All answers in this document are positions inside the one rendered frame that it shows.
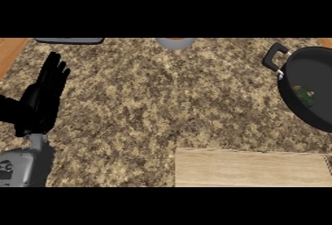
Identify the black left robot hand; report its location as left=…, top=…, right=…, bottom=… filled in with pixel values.
left=0, top=51, right=71, bottom=138

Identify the pale wooden tray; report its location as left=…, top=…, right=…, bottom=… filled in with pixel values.
left=174, top=147, right=332, bottom=188

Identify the green squash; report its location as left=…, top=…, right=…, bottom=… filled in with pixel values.
left=292, top=84, right=316, bottom=108

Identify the black pot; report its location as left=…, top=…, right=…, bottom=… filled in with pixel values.
left=261, top=42, right=332, bottom=134

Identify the grey round bowl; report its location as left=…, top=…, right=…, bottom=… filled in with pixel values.
left=155, top=38, right=196, bottom=51

